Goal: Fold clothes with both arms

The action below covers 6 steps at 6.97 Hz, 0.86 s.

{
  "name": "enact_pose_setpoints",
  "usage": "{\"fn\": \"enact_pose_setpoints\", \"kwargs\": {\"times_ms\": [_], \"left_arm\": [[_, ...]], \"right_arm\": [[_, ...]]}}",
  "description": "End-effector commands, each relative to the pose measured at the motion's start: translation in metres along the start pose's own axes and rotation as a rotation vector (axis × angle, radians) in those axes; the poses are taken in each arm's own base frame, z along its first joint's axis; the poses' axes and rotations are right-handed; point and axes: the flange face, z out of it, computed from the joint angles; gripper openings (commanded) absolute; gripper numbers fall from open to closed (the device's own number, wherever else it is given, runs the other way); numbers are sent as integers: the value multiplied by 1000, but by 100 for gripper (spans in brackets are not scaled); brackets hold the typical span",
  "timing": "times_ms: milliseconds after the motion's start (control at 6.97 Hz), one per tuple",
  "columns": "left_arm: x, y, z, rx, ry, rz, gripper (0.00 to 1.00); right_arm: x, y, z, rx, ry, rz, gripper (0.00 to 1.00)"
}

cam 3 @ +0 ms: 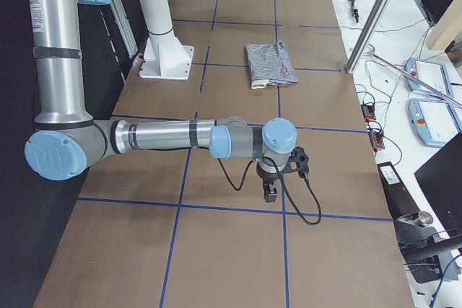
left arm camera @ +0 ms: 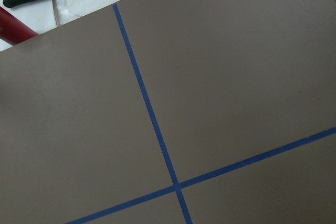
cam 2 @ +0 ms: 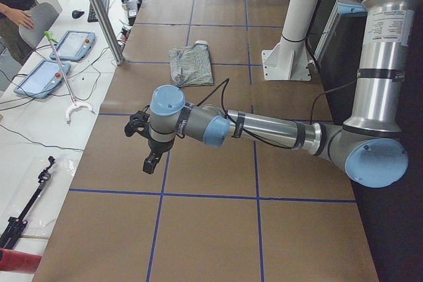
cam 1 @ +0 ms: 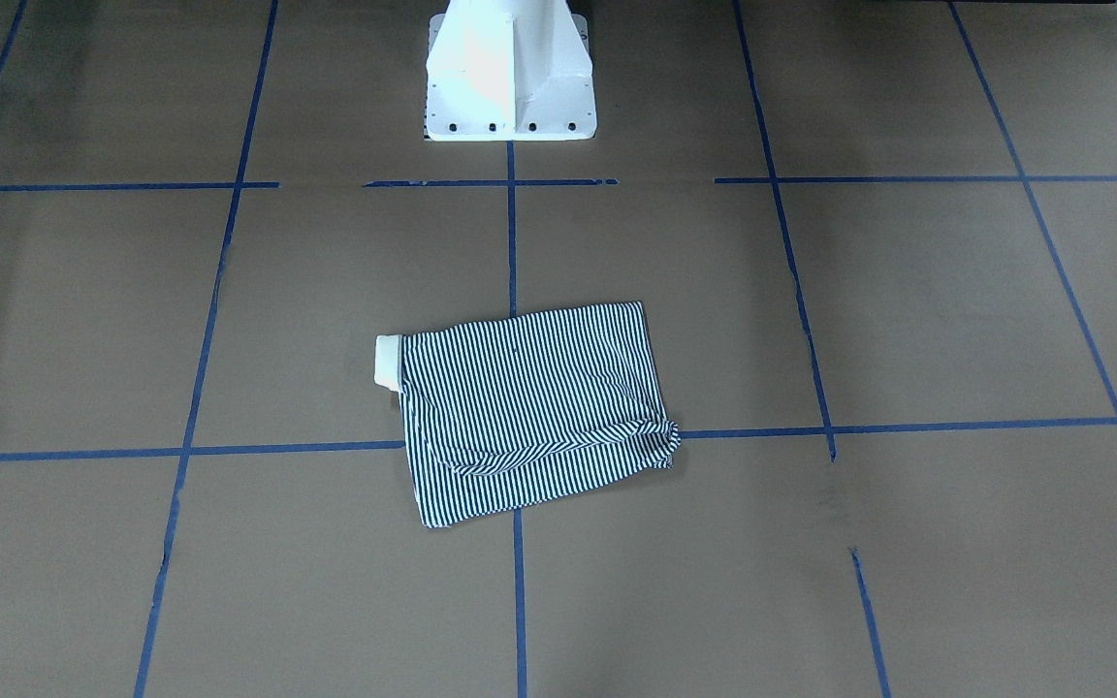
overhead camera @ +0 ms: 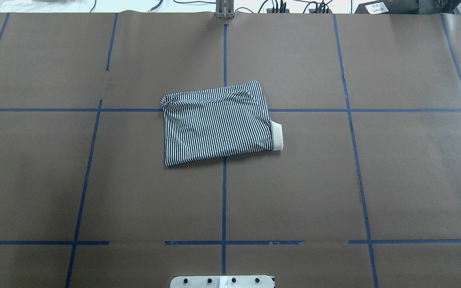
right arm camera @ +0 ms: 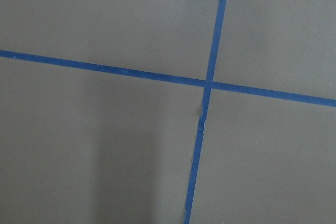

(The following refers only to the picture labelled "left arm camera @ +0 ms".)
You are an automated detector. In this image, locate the red cylinder object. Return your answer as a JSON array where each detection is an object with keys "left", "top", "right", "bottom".
[{"left": 1, "top": 7, "right": 38, "bottom": 46}]

